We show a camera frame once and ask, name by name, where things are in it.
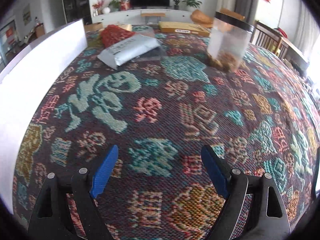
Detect yellow flat cardboard box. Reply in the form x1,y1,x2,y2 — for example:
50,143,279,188
159,21,210,37

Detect green plant red pot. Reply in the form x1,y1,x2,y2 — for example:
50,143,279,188
108,0,131,11

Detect wooden slatted chair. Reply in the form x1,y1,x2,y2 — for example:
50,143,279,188
250,21,310,75

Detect brown cardboard box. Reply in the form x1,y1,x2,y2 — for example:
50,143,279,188
84,22,103,32

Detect orange butterfly chair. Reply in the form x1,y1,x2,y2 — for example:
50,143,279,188
190,8,245,28

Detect red flower vase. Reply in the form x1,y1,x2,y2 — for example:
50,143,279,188
92,0,105,16

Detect black tall shelf cabinet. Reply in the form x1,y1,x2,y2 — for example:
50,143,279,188
62,0,92,25

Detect white long tv cabinet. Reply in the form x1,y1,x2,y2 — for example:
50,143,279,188
92,9,192,27

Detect green potted plant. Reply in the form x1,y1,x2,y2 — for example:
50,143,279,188
182,0,202,12

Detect red mesh pouch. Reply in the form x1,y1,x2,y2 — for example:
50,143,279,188
100,24,136,48

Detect small dark potted plant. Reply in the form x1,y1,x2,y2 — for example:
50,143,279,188
173,0,180,10

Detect white storage box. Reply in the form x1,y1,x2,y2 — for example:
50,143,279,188
0,20,87,212

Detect grey wipes packet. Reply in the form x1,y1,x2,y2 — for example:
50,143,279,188
97,34,161,70

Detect clear jar black lid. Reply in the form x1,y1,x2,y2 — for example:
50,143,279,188
206,11,254,73

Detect white round vase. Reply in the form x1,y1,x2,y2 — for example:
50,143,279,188
101,7,111,14

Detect small wooden bench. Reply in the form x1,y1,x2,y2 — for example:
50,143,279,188
140,12,166,24

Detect patterned woven table cloth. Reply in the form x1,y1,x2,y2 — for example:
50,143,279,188
12,30,319,239

